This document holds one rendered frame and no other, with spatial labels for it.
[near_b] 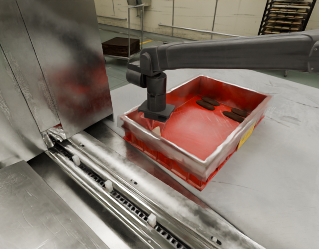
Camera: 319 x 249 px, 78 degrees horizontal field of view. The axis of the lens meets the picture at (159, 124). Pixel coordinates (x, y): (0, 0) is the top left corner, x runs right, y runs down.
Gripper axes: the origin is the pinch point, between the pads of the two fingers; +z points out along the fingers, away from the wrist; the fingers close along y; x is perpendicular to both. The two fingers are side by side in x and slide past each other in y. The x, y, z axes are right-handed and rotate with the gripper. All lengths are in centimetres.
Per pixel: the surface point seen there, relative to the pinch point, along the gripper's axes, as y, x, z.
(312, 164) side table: -47.5, -8.1, 3.7
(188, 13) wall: 126, -463, 25
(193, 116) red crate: -8.1, -18.0, 3.4
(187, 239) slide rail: -19.5, 28.7, 0.9
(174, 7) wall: 164, -474, 15
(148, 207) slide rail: -9.4, 25.6, 0.9
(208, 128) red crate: -15.4, -12.6, 3.4
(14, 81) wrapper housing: 25.7, 22.2, -21.9
